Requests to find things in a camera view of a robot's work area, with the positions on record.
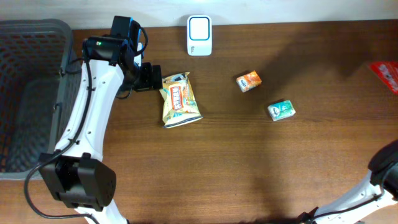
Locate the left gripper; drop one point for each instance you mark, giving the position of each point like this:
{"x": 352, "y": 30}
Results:
{"x": 148, "y": 83}

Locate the cream wet wipes pack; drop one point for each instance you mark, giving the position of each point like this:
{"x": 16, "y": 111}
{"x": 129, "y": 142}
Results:
{"x": 180, "y": 106}

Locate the orange tissue pack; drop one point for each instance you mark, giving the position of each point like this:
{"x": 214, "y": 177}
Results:
{"x": 248, "y": 81}

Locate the teal tissue pack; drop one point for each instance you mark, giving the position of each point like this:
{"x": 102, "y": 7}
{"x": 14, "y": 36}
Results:
{"x": 281, "y": 110}

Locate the red snack bag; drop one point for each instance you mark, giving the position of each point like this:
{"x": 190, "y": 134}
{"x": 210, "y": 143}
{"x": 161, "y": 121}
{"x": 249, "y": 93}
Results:
{"x": 387, "y": 73}

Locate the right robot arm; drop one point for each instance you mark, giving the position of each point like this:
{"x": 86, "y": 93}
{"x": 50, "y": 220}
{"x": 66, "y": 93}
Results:
{"x": 377, "y": 190}

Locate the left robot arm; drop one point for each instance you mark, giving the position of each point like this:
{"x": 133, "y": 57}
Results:
{"x": 74, "y": 172}

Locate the white barcode scanner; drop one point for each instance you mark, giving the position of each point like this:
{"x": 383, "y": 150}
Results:
{"x": 199, "y": 35}

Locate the grey plastic mesh basket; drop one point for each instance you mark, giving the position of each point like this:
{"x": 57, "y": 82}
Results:
{"x": 39, "y": 84}

